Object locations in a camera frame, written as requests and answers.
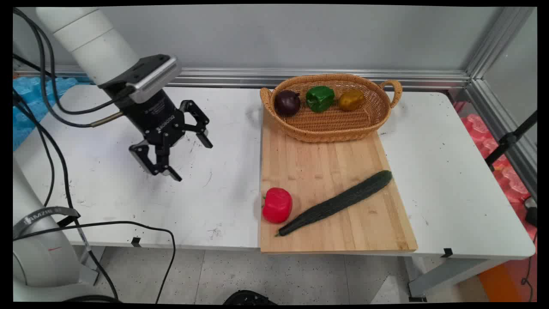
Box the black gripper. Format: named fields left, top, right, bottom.
left=104, top=86, right=214, bottom=182

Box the long dark green cucumber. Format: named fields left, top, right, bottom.
left=275, top=170, right=393, bottom=237

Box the dark purple round fruit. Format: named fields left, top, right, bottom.
left=274, top=90, right=301, bottom=117

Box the red bell pepper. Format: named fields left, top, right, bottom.
left=262, top=188, right=293, bottom=224

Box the green bell pepper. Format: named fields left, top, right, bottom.
left=305, top=85, right=335, bottom=113

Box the grey table leg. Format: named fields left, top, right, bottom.
left=407, top=257, right=512, bottom=302
left=78, top=246, right=106, bottom=286

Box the wooden cutting board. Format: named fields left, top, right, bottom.
left=259, top=109, right=418, bottom=254

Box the woven wicker basket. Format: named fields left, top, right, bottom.
left=260, top=74, right=403, bottom=143

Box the blue foam sheet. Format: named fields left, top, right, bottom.
left=13, top=76, right=93, bottom=151

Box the black round floor object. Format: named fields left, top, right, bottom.
left=223, top=290, right=278, bottom=305

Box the black tripod stand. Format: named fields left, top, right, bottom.
left=485, top=111, right=537, bottom=172

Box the red foam sheet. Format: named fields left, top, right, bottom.
left=460, top=113, right=531, bottom=205

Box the orange floor mat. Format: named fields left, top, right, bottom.
left=477, top=261, right=537, bottom=303

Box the small black device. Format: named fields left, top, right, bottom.
left=524, top=197, right=537, bottom=228

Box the thin black floor cable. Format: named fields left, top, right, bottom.
left=13, top=221, right=177, bottom=304

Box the horizontal aluminium frame rail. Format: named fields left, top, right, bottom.
left=13, top=65, right=471, bottom=91

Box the black cable with metal plug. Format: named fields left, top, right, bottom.
left=13, top=54, right=125, bottom=301

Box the black camera cable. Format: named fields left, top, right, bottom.
left=13, top=7, right=133, bottom=207

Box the grey printed velcro strap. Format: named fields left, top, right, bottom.
left=13, top=206, right=93, bottom=254

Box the slanted aluminium frame rail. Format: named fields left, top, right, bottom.
left=465, top=79, right=537, bottom=200

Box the upright aluminium frame post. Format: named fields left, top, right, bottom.
left=465, top=6, right=535, bottom=80

